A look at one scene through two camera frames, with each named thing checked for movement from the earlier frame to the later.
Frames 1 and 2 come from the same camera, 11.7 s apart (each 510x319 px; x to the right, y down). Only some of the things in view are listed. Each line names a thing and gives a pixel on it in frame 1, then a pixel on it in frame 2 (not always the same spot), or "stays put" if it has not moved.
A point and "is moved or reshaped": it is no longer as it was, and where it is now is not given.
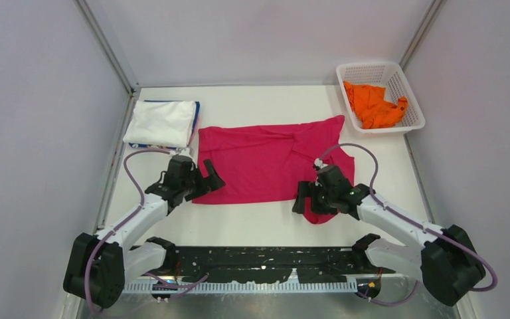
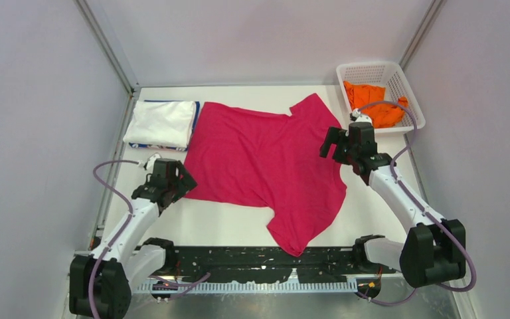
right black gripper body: [329, 197] to [344, 152]
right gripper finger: [308, 189] to [333, 135]
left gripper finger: [202, 185] to [187, 180]
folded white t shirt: [165, 123] stays put
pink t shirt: [267, 162] is moved or reshaped
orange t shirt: [372, 109] stays put
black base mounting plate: [240, 264] stays put
